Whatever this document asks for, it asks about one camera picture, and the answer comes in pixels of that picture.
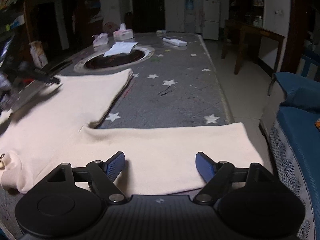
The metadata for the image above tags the cream beige sweater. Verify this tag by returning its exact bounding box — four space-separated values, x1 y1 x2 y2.
1 69 266 195

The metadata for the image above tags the black smartphone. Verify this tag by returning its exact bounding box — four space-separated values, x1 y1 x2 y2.
42 60 73 74

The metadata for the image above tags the white paper bag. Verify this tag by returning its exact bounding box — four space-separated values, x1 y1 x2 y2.
29 41 48 69

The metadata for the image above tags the round black induction cooktop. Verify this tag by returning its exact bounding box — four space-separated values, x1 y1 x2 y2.
73 46 155 74

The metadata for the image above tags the small pink white box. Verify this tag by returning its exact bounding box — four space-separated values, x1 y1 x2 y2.
93 33 108 47

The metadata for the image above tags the pink tissue box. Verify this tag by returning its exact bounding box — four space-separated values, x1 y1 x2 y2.
113 23 134 41

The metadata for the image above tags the blue sofa cushion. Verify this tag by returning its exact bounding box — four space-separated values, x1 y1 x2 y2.
268 72 319 114

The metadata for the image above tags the dark wooden door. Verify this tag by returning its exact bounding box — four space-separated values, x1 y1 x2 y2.
132 0 165 33

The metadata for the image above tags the white remote control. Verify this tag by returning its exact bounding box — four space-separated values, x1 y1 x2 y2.
162 37 188 47

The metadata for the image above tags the dark wooden side table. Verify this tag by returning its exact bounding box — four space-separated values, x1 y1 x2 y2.
221 20 285 76

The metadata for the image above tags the water dispenser with blue bottle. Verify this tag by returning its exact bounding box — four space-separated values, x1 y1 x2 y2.
184 0 195 33

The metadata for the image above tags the white refrigerator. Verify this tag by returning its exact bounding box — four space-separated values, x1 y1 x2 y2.
202 0 220 40

